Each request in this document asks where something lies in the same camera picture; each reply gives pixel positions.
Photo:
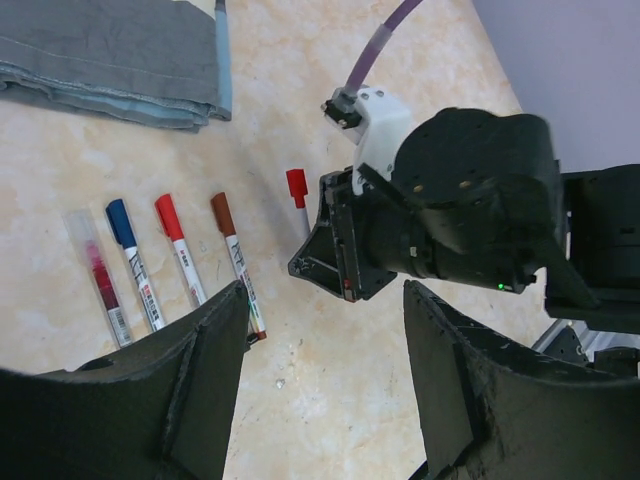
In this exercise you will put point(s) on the small red pen cap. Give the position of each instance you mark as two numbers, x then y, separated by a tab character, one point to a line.
297	184

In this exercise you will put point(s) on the blue pen cap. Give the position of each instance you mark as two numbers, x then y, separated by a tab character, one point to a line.
119	222

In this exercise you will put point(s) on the small white red-end pen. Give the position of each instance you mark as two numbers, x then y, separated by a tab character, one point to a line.
303	214

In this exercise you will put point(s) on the white brown-end marker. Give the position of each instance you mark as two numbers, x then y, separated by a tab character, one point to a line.
241	271

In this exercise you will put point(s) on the white red-end marker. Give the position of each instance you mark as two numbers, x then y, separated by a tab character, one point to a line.
190	273

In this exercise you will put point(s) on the brown marker cap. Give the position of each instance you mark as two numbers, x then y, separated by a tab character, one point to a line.
222	214

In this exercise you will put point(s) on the folded grey beige cloth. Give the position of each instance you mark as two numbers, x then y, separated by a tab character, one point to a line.
162	64

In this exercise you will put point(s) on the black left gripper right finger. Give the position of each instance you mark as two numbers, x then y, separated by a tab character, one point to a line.
491	408

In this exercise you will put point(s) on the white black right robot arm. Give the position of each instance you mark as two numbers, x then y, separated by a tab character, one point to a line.
473	198

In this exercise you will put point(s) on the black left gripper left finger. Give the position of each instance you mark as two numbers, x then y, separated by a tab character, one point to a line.
161	408

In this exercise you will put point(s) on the white blue-end marker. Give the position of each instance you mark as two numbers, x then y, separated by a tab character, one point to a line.
150	303

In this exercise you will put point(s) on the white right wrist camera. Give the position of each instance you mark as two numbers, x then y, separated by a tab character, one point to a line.
377	123

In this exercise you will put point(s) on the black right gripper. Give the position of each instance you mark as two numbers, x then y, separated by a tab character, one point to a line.
333	257

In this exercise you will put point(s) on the red marker cap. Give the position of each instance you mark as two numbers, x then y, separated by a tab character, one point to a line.
168	217

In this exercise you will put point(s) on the red clear pen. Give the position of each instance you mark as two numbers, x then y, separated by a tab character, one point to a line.
86	242

